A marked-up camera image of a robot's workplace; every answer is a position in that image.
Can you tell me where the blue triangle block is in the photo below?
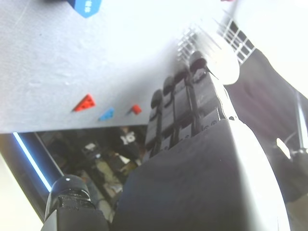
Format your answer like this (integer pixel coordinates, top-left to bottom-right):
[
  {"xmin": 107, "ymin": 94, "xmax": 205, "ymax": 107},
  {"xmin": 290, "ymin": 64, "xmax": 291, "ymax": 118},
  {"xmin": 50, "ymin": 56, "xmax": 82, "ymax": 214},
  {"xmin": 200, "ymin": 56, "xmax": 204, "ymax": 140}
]
[{"xmin": 98, "ymin": 107, "xmax": 115, "ymax": 122}]

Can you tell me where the silver wire dish rack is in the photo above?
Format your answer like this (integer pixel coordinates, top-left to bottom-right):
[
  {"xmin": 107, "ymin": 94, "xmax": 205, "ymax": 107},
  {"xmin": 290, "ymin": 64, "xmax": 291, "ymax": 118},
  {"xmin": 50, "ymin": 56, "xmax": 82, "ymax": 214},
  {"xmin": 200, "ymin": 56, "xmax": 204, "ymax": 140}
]
[{"xmin": 177, "ymin": 0, "xmax": 256, "ymax": 64}]

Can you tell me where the white light strip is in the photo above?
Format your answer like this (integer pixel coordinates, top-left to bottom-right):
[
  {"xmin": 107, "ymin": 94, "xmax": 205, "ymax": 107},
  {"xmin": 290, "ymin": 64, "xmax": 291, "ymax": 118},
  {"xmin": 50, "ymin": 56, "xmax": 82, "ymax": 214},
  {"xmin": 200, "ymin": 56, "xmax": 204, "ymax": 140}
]
[{"xmin": 13, "ymin": 131, "xmax": 52, "ymax": 192}]

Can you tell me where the red triangle block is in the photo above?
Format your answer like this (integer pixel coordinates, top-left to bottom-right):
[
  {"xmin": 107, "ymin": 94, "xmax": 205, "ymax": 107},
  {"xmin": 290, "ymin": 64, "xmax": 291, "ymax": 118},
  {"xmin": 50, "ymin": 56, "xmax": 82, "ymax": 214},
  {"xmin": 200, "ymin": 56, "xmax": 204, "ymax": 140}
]
[{"xmin": 73, "ymin": 93, "xmax": 96, "ymax": 113}]

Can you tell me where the stand with white oval head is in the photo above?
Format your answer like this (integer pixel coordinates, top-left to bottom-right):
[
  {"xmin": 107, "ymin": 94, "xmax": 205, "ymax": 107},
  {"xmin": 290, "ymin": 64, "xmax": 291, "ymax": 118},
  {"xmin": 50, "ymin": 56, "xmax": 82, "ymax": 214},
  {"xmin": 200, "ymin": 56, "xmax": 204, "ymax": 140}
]
[{"xmin": 274, "ymin": 91, "xmax": 308, "ymax": 164}]

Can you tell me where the red cylinder block white cross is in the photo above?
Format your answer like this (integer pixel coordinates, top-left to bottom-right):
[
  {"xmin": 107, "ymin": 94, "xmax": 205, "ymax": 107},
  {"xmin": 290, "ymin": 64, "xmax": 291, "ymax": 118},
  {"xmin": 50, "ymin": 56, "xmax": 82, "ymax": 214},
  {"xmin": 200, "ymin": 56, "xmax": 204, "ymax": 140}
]
[{"xmin": 127, "ymin": 104, "xmax": 142, "ymax": 116}]

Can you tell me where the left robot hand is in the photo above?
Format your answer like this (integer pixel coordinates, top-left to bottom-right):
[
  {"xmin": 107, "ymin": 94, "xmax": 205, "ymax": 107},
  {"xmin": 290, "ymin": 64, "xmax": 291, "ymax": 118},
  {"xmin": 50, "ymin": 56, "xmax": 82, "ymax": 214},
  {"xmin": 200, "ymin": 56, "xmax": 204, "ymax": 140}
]
[{"xmin": 40, "ymin": 50, "xmax": 292, "ymax": 231}]

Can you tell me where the white backdrop sheet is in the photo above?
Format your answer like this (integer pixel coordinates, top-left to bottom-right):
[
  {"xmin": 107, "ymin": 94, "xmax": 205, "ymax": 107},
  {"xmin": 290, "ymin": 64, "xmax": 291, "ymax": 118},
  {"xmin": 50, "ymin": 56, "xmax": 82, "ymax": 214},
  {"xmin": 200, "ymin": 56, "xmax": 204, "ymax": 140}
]
[{"xmin": 231, "ymin": 0, "xmax": 308, "ymax": 97}]

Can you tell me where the blue hexagonal block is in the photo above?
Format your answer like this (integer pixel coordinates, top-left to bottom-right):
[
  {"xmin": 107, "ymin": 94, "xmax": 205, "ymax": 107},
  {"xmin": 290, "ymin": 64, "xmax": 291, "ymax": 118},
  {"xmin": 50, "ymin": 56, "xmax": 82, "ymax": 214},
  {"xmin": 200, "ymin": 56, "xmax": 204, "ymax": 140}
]
[{"xmin": 66, "ymin": 0, "xmax": 102, "ymax": 19}]

